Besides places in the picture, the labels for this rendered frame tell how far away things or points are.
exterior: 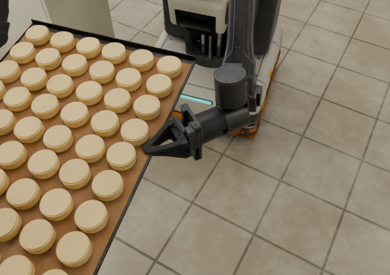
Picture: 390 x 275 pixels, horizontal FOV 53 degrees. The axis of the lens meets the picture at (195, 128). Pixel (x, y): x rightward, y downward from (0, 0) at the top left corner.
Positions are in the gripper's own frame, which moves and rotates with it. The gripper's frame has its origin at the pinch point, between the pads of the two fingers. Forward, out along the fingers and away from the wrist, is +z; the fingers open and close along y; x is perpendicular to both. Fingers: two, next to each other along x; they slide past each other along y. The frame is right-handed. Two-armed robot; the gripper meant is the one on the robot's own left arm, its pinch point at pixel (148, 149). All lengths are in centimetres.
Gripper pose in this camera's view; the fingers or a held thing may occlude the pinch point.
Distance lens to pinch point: 70.2
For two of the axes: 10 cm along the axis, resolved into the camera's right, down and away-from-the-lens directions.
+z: -9.0, 3.6, -2.6
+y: 0.1, 6.0, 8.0
